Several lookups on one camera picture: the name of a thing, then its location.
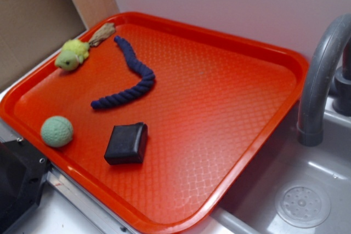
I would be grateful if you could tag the dark faucet handle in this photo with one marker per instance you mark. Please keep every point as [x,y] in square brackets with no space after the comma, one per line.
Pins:
[341,103]

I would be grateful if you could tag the aluminium frame rail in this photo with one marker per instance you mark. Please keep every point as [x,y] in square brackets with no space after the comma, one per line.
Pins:
[66,207]

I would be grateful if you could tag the grey toy sink basin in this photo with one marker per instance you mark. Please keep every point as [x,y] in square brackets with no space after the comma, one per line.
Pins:
[291,188]

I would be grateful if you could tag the orange plastic tray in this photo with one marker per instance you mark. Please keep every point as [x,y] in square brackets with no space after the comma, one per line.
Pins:
[216,100]

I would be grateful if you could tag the brown wood piece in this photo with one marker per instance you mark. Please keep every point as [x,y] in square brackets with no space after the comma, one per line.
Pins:
[103,33]

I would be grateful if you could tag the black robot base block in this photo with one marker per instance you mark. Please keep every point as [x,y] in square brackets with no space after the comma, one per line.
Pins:
[23,173]

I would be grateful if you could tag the black rectangular block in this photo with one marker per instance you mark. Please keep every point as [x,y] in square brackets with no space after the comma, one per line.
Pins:
[127,144]

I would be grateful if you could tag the brown cardboard panel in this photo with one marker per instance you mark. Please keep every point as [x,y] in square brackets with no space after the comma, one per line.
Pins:
[31,30]

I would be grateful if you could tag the green plush bird toy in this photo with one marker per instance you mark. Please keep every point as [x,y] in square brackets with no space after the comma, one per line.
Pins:
[73,54]

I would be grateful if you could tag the green textured ball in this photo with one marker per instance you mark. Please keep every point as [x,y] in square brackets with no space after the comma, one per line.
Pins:
[57,131]

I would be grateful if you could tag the grey curved faucet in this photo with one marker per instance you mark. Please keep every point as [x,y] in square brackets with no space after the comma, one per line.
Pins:
[327,58]

